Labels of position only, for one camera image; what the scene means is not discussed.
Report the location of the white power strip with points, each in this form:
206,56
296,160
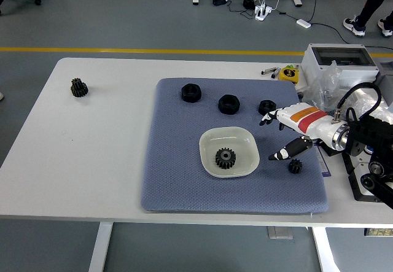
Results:
263,11

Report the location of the large black gear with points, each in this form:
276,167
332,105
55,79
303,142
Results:
225,159

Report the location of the person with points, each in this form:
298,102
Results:
373,5

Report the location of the white electrical enclosure box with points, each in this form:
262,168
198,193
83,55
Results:
340,54

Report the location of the purple white card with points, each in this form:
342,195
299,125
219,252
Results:
324,166

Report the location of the black stepped double gear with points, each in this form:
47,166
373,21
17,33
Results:
80,88

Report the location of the black white button box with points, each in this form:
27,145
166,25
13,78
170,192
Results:
356,186

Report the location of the white table leg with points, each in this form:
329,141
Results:
101,247
324,250

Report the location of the yellow black tape measure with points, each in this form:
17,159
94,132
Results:
288,74

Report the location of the white square dish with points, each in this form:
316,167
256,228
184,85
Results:
242,143

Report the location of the small black hex nut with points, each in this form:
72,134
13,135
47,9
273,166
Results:
265,106

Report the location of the small black gear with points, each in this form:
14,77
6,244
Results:
296,166

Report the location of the short black marker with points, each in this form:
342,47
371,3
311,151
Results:
275,75

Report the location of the black square module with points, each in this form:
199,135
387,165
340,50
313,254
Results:
330,151

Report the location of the blue-grey textured mat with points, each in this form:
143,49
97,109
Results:
184,177

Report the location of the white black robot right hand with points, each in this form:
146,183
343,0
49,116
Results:
307,118

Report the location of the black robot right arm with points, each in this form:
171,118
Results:
374,130

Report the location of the white floor adapter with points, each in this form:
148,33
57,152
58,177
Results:
303,23

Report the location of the grey under-table control box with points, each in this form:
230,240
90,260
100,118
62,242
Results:
279,232

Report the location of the large black hex nut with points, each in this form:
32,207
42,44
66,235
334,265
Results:
191,93

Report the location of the medium black hex nut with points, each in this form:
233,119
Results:
228,104

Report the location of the bubble wrap bundle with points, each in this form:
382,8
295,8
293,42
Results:
368,103

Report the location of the clear plastic bag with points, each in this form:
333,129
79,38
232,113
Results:
322,87

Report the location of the silver black marker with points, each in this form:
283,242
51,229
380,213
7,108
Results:
269,71

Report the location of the black power adapter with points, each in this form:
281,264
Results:
248,1

